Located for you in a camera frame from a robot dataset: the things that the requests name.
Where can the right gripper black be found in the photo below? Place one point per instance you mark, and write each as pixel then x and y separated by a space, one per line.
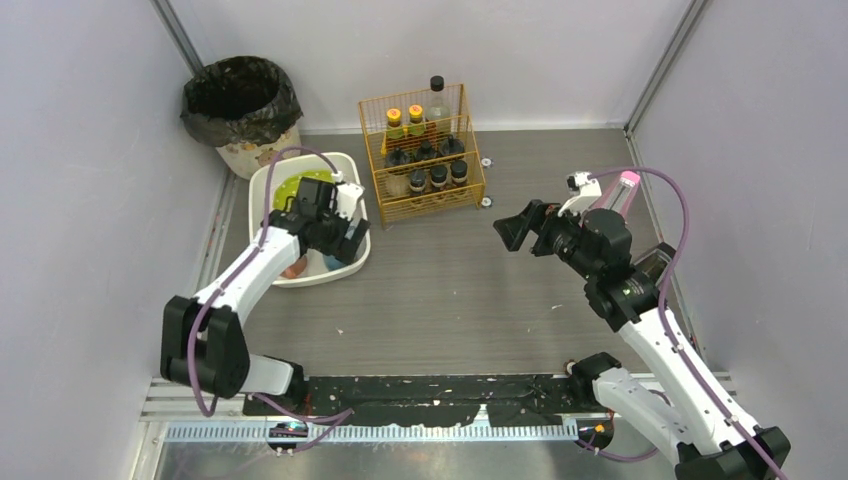
pixel 539 230

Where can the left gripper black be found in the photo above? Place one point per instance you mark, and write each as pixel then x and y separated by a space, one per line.
pixel 348 240

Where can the blue mug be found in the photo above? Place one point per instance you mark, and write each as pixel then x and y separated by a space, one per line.
pixel 332 263

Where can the pink mug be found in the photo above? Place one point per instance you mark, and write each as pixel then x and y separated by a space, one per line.
pixel 296 269

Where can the green polka dot plate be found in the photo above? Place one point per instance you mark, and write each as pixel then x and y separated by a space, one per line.
pixel 288 188

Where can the small black cap jar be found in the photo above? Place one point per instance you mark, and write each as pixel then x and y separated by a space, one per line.
pixel 459 173

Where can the small dark pepper bottle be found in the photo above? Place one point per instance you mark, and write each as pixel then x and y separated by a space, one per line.
pixel 438 178

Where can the white shaker bottle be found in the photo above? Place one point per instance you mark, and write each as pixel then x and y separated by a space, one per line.
pixel 451 149

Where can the dark spice bottle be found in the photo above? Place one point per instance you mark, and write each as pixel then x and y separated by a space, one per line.
pixel 417 182

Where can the brown spice jar black cap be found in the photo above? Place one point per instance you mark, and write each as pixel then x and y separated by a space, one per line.
pixel 424 156

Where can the sauce bottle yellow cap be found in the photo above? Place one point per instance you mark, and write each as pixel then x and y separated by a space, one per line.
pixel 416 131
pixel 395 133

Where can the tall clear oil bottle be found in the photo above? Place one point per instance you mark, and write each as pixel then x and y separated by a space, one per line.
pixel 438 113

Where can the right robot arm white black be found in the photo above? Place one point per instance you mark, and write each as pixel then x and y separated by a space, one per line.
pixel 695 423

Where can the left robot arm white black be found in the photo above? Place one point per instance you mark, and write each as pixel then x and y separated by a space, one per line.
pixel 203 345

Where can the white plastic basin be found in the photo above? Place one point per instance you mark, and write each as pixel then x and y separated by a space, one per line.
pixel 261 191

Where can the pink box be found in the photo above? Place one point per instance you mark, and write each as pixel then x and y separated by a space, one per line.
pixel 619 195

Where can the trash bin with black bag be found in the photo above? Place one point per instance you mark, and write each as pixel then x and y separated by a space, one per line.
pixel 246 108

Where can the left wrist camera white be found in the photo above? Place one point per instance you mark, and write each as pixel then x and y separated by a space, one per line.
pixel 347 197

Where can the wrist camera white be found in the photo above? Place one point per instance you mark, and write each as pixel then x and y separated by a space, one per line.
pixel 584 192
pixel 347 197

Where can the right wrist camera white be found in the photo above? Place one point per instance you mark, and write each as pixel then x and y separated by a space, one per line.
pixel 584 192

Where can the yellow wire basket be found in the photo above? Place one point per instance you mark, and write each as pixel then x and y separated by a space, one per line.
pixel 372 116

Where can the black base mount strip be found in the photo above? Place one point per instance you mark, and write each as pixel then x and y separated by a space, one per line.
pixel 440 400

